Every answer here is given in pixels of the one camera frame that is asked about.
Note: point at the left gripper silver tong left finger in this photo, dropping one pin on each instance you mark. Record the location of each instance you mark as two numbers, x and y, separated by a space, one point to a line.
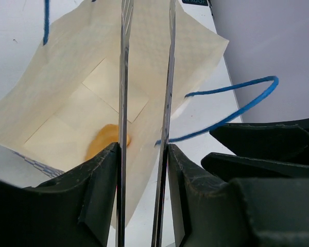
123 103

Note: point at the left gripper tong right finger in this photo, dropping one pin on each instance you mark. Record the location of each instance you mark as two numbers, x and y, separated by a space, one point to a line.
156 240

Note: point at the paddle finger of the right gripper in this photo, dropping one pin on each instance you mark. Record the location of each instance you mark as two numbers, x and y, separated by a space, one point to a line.
230 166

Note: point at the black paddle finger of the right gripper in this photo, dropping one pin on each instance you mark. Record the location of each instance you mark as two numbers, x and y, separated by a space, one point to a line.
278 141

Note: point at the golden fake croissant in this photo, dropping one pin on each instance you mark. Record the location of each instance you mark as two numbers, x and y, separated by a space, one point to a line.
105 136

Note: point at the blue patterned paper bag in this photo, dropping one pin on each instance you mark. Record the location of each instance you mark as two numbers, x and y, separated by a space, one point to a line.
70 89

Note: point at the blue right corner label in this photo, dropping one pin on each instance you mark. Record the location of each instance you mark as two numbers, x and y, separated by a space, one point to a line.
196 2

